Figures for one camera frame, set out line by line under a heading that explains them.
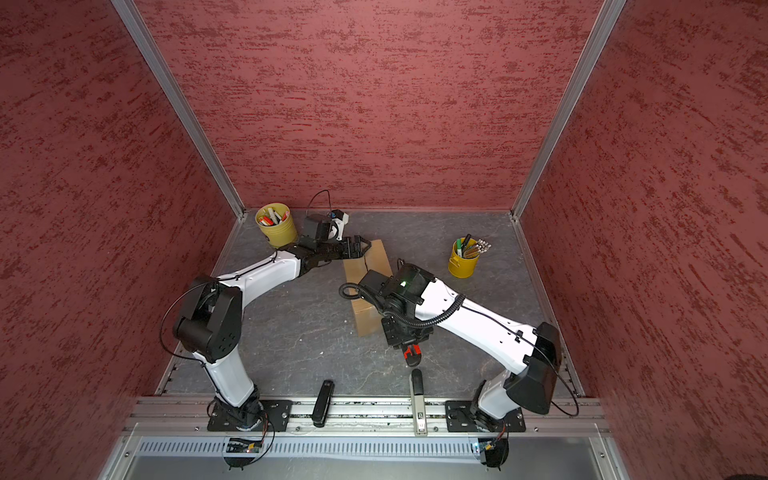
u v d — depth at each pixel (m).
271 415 0.74
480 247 0.87
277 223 1.03
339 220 0.83
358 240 0.83
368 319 0.78
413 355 0.64
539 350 0.40
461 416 0.74
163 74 0.81
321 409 0.72
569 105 0.88
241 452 0.72
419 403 0.73
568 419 0.76
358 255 0.83
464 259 0.95
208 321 0.48
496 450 0.71
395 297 0.47
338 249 0.83
